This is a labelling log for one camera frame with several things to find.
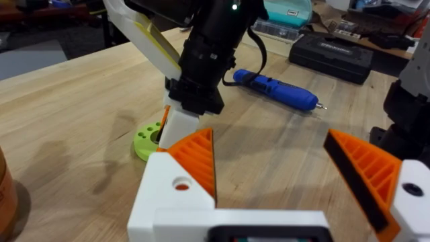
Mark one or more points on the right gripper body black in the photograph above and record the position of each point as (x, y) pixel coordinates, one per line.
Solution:
(208, 57)

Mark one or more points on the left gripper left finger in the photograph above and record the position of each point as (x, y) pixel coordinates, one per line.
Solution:
(161, 201)

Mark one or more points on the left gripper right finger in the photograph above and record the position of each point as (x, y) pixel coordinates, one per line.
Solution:
(376, 168)

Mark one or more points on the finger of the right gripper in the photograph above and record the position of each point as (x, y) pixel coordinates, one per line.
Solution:
(179, 129)

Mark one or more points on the blue electric screwdriver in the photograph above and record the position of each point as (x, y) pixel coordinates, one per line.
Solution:
(282, 92)

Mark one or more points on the green disc with holes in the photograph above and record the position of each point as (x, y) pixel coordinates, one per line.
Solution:
(144, 141)

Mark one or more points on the clear plastic parts box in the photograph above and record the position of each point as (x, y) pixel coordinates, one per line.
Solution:
(275, 30)

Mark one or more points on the teal zip case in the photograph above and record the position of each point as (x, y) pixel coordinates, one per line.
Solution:
(289, 11)

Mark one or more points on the black tool case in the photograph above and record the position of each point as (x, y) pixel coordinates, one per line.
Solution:
(331, 57)

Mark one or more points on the cardboard box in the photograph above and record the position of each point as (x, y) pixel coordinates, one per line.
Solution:
(331, 18)

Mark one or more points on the black hand tool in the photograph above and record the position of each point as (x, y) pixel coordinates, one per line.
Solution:
(391, 40)

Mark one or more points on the brown tub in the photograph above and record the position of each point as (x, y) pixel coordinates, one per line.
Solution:
(6, 198)

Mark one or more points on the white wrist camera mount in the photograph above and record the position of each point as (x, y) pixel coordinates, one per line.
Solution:
(148, 40)

